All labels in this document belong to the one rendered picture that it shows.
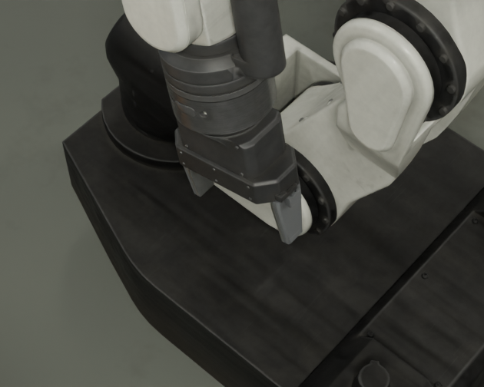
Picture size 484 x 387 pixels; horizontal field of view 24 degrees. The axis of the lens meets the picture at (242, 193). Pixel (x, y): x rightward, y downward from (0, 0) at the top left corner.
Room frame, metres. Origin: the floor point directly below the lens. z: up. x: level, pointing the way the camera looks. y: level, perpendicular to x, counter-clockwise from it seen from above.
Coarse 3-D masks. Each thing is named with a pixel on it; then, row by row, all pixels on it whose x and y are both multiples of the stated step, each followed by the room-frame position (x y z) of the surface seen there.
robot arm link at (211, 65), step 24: (216, 0) 0.58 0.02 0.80; (240, 0) 0.57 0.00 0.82; (264, 0) 0.57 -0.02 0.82; (216, 24) 0.57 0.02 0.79; (240, 24) 0.56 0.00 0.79; (264, 24) 0.56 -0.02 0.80; (192, 48) 0.57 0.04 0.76; (216, 48) 0.57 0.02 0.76; (240, 48) 0.56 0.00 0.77; (264, 48) 0.56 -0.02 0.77; (168, 72) 0.57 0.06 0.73; (192, 72) 0.56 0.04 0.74; (216, 72) 0.56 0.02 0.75; (240, 72) 0.56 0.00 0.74; (264, 72) 0.55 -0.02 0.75
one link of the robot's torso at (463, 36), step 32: (352, 0) 0.73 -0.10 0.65; (384, 0) 0.70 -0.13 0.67; (416, 0) 0.70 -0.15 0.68; (448, 0) 0.68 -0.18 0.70; (480, 0) 0.70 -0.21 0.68; (416, 32) 0.68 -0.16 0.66; (448, 32) 0.67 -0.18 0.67; (480, 32) 0.68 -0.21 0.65; (448, 64) 0.65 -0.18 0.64; (480, 64) 0.67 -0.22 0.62; (448, 96) 0.65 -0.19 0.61
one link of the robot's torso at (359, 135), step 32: (352, 32) 0.70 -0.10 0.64; (384, 32) 0.68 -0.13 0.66; (352, 64) 0.68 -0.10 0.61; (384, 64) 0.66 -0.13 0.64; (416, 64) 0.65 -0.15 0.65; (320, 96) 0.85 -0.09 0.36; (352, 96) 0.68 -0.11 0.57; (384, 96) 0.66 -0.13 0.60; (416, 96) 0.64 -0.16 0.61; (288, 128) 0.80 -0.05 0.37; (320, 128) 0.76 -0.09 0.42; (352, 128) 0.68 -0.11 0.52; (384, 128) 0.65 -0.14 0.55; (416, 128) 0.64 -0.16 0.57; (320, 160) 0.76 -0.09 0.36; (352, 160) 0.73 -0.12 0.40; (384, 160) 0.67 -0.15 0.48; (320, 192) 0.74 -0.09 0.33; (352, 192) 0.72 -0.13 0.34; (320, 224) 0.73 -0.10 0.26
